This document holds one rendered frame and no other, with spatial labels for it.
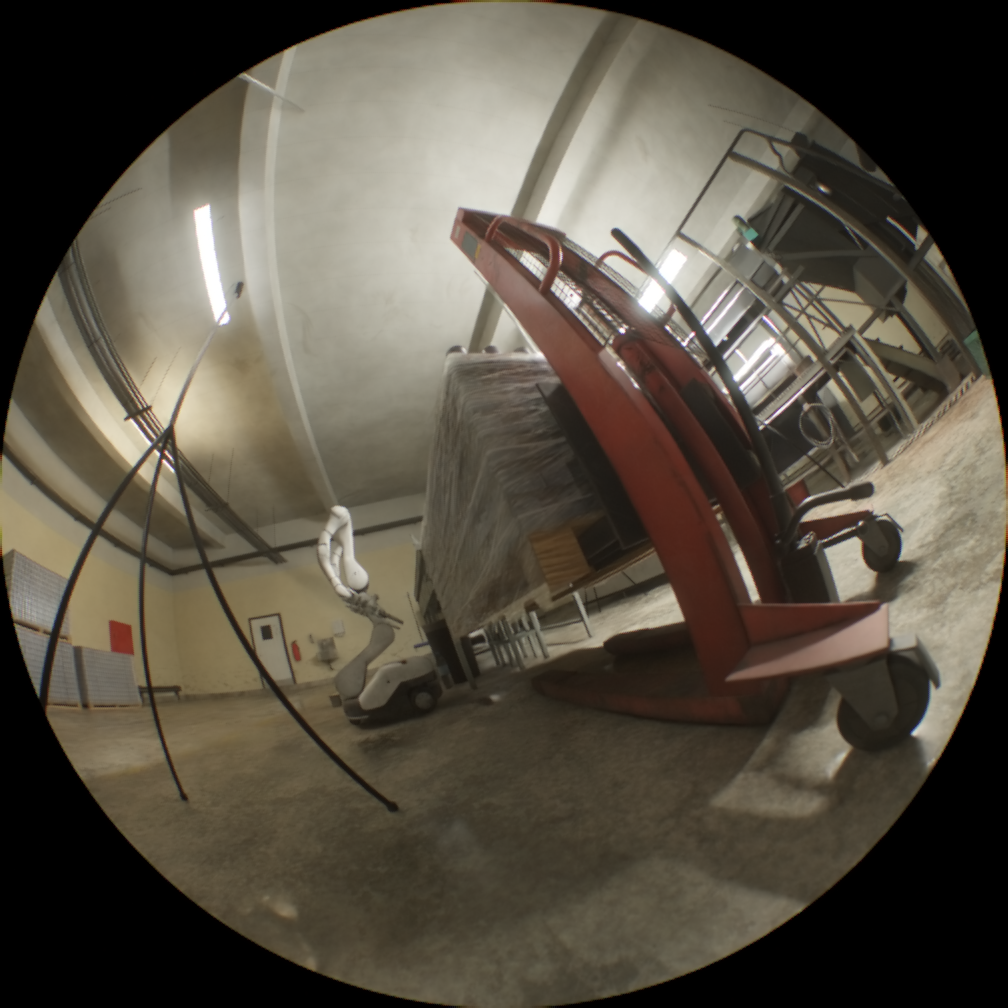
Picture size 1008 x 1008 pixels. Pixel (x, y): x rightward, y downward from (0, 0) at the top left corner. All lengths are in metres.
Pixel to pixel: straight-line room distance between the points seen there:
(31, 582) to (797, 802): 6.96
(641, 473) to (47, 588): 7.04
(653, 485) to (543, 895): 0.70
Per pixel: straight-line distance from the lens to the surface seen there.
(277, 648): 9.21
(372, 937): 0.61
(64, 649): 6.86
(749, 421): 0.76
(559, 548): 0.60
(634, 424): 0.59
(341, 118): 4.43
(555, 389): 0.83
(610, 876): 0.54
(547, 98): 4.93
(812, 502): 0.67
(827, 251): 4.12
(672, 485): 0.56
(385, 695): 1.91
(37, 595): 6.66
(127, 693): 7.60
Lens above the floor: 0.43
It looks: 20 degrees up
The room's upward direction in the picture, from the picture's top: 22 degrees counter-clockwise
